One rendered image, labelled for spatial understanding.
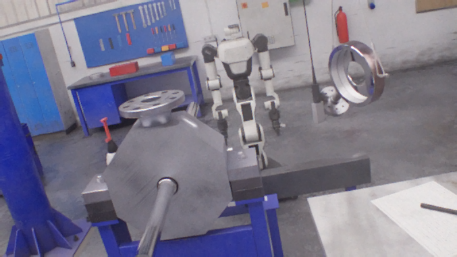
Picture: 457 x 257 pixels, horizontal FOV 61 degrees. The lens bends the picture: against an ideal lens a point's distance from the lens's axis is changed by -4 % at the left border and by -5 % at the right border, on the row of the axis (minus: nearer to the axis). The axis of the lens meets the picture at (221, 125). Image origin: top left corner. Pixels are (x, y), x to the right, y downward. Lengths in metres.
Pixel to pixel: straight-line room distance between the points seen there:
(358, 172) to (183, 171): 0.92
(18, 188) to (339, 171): 2.45
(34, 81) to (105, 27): 1.47
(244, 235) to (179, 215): 0.29
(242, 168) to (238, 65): 1.76
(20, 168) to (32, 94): 3.89
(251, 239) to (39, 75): 5.79
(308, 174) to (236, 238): 0.52
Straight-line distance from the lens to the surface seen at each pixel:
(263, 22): 6.36
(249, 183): 1.59
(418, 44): 7.31
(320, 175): 2.04
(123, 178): 1.62
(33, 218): 3.58
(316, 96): 2.43
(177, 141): 1.52
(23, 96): 7.33
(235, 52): 3.20
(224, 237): 1.74
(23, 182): 3.47
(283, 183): 2.03
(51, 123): 7.24
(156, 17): 6.78
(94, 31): 7.09
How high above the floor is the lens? 1.76
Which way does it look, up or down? 18 degrees down
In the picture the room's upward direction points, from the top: 12 degrees counter-clockwise
